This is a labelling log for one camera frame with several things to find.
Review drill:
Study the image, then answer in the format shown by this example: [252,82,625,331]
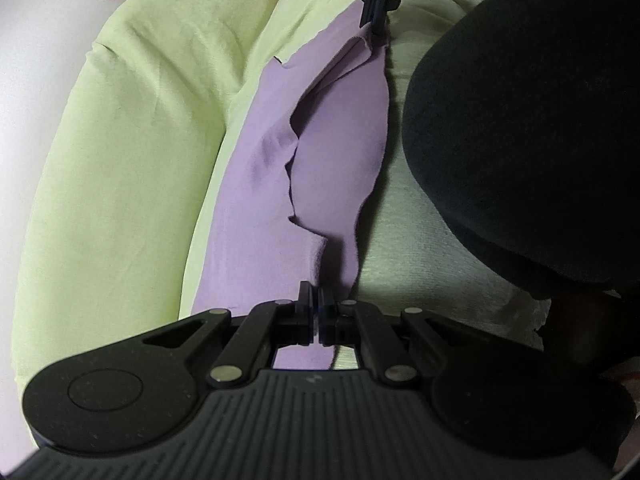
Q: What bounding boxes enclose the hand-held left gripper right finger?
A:
[318,286,495,386]

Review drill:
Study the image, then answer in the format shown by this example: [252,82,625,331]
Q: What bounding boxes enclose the green covered sofa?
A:
[10,0,547,453]

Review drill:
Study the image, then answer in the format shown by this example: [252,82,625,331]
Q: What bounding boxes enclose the purple garment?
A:
[192,0,392,372]

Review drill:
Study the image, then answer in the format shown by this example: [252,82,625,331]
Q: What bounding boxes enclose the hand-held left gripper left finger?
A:
[142,280,319,386]

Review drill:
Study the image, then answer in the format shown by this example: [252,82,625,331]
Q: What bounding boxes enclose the person's black clothing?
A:
[401,0,640,386]

